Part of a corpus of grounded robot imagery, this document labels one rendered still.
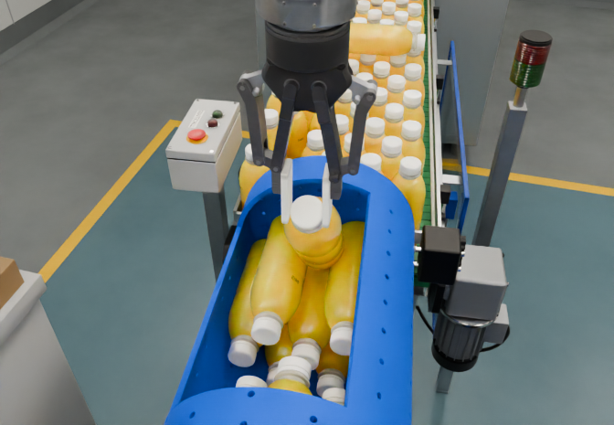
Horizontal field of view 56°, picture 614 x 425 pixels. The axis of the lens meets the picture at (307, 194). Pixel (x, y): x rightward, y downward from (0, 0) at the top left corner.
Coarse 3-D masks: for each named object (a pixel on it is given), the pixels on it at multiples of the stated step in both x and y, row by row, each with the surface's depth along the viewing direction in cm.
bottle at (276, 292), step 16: (272, 224) 90; (272, 240) 86; (272, 256) 83; (288, 256) 83; (256, 272) 83; (272, 272) 80; (288, 272) 80; (304, 272) 84; (256, 288) 79; (272, 288) 78; (288, 288) 79; (256, 304) 78; (272, 304) 77; (288, 304) 78; (288, 320) 79
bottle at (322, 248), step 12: (336, 216) 69; (288, 228) 68; (300, 228) 66; (324, 228) 67; (336, 228) 69; (288, 240) 71; (300, 240) 68; (312, 240) 67; (324, 240) 68; (336, 240) 70; (300, 252) 72; (312, 252) 70; (324, 252) 71; (336, 252) 77; (312, 264) 80; (324, 264) 80
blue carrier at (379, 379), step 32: (320, 160) 86; (256, 192) 88; (320, 192) 91; (352, 192) 90; (384, 192) 85; (256, 224) 98; (384, 224) 80; (384, 256) 76; (224, 288) 85; (384, 288) 72; (224, 320) 85; (384, 320) 68; (192, 352) 73; (224, 352) 84; (352, 352) 62; (384, 352) 65; (192, 384) 73; (224, 384) 81; (352, 384) 59; (384, 384) 62; (192, 416) 58; (224, 416) 55; (256, 416) 55; (288, 416) 55; (320, 416) 55; (352, 416) 57; (384, 416) 59
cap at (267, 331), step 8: (256, 320) 77; (264, 320) 76; (272, 320) 76; (256, 328) 75; (264, 328) 75; (272, 328) 75; (280, 328) 76; (256, 336) 76; (264, 336) 76; (272, 336) 76; (280, 336) 76; (264, 344) 77; (272, 344) 77
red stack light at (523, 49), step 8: (520, 40) 115; (520, 48) 115; (528, 48) 113; (536, 48) 113; (544, 48) 113; (520, 56) 115; (528, 56) 114; (536, 56) 114; (544, 56) 114; (528, 64) 115; (536, 64) 115
